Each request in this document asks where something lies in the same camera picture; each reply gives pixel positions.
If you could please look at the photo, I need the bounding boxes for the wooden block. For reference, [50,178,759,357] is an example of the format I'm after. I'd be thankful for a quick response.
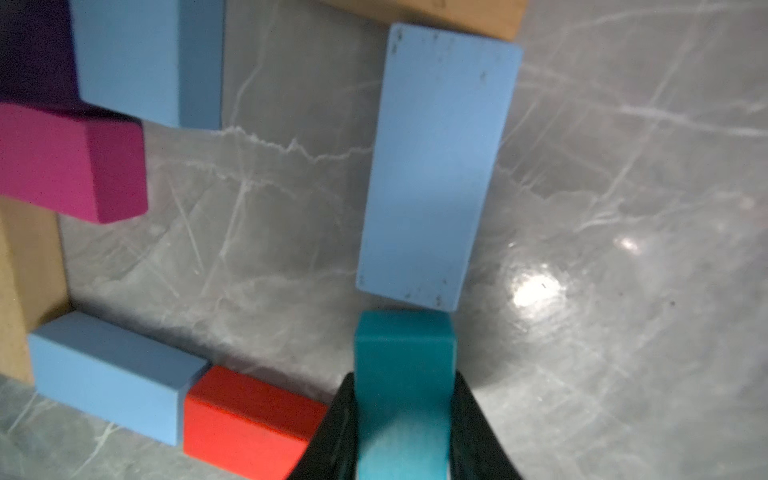
[325,0,528,41]
[1,197,72,385]

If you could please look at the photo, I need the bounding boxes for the magenta rectangular block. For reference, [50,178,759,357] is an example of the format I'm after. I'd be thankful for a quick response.
[1,103,148,224]

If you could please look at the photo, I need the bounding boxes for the purple triangle block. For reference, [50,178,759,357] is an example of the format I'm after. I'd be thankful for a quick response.
[1,1,85,110]

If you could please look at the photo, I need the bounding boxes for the light blue block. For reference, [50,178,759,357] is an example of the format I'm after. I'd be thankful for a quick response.
[356,23,523,312]
[28,311,209,446]
[69,0,226,130]

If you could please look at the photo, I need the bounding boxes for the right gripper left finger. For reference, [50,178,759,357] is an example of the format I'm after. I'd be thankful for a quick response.
[287,372,358,480]

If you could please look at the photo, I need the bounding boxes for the teal rectangular block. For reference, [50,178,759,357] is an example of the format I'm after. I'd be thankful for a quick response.
[354,310,457,479]

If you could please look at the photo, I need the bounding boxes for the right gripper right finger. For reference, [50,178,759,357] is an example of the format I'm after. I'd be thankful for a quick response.
[449,371,522,480]

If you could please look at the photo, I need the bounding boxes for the red rectangular block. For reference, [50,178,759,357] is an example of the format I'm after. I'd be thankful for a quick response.
[183,366,328,479]

